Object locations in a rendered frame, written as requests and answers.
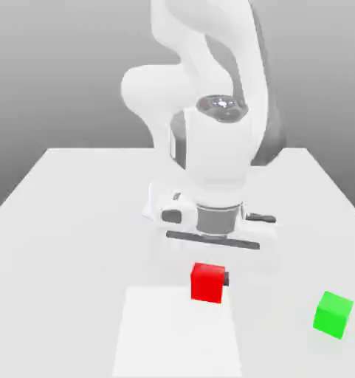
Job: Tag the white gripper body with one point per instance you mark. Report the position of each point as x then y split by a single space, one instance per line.
212 239

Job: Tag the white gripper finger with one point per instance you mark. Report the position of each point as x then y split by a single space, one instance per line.
226 278

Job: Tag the small red cube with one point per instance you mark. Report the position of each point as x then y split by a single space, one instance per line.
207 283

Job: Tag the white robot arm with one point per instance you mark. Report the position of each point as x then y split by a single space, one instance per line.
215 147

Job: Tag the small green cube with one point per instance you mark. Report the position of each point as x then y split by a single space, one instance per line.
332 316

